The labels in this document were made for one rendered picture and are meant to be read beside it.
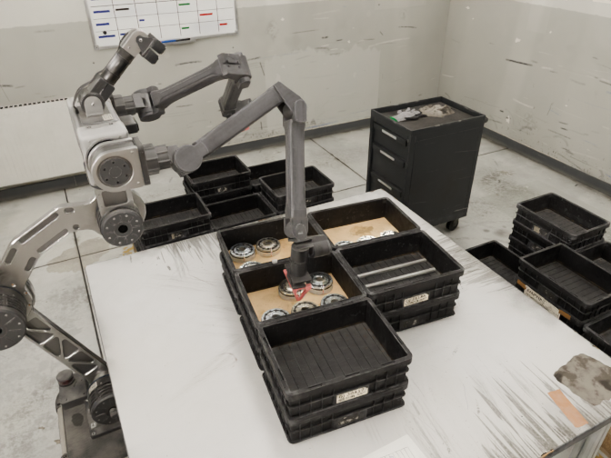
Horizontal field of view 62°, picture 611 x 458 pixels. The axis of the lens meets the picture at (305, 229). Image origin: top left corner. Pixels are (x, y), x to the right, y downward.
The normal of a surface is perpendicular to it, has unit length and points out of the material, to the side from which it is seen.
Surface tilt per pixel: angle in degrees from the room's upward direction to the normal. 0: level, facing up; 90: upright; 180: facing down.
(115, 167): 90
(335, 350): 0
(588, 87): 90
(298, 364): 0
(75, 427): 0
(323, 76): 90
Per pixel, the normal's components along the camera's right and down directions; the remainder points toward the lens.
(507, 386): 0.00, -0.84
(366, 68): 0.45, 0.47
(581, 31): -0.89, 0.25
